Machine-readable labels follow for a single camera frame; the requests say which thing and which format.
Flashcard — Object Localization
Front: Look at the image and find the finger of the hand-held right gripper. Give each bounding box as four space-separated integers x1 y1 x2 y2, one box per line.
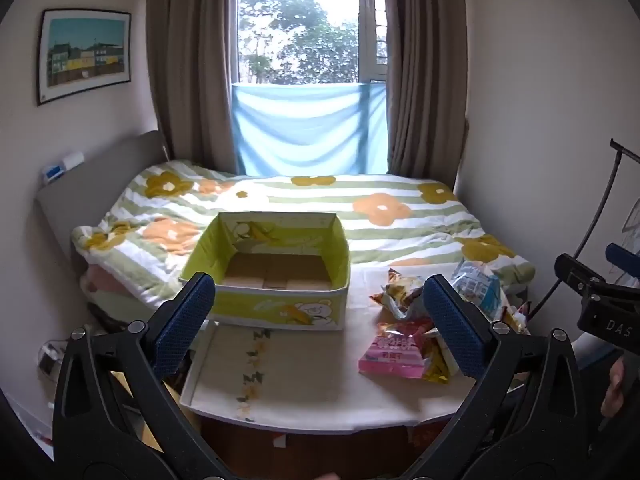
604 242 640 281
554 254 610 307

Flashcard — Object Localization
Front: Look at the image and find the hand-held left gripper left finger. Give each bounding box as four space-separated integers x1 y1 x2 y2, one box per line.
52 272 228 480

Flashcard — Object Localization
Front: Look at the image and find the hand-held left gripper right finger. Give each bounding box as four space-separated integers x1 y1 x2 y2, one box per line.
405 274 587 480

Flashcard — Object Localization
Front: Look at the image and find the blue white snack packet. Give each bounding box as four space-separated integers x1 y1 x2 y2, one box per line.
449 260 504 322

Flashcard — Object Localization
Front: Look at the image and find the orange beige chip packet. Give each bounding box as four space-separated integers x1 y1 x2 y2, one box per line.
370 268 432 322

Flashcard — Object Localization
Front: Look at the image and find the pink white snack packet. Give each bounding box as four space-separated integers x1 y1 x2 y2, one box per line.
358 322 437 379

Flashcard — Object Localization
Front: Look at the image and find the green cartoon storage box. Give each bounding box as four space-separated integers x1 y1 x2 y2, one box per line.
179 211 351 332

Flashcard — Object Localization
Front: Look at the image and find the person's right hand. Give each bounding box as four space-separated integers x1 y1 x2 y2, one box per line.
600 357 627 418

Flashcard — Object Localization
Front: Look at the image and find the white soft object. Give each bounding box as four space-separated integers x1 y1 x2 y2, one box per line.
571 332 622 363

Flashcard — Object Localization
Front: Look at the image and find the pink green folded bedding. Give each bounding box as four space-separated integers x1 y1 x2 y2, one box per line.
81 267 153 322

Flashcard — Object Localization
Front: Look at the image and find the striped floral blanket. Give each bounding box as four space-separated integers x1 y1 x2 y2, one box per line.
70 160 537 312

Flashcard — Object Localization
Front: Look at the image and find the cream floral tablecloth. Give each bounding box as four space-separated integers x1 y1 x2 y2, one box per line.
180 261 528 431

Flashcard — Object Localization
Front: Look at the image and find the small floor device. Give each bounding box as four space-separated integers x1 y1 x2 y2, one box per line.
37 340 69 377

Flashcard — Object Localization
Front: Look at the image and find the grey bed headboard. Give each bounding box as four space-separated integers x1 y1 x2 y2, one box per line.
34 130 174 281

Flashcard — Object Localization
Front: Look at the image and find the white blue box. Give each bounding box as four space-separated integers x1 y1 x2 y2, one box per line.
41 151 85 184

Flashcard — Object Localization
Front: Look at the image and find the light blue cloth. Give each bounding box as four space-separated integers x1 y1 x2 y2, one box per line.
230 81 390 177

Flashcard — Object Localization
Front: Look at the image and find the window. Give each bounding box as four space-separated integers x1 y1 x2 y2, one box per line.
231 0 389 86

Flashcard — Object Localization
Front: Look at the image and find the framed wall picture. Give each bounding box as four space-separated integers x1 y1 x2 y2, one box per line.
36 8 132 107

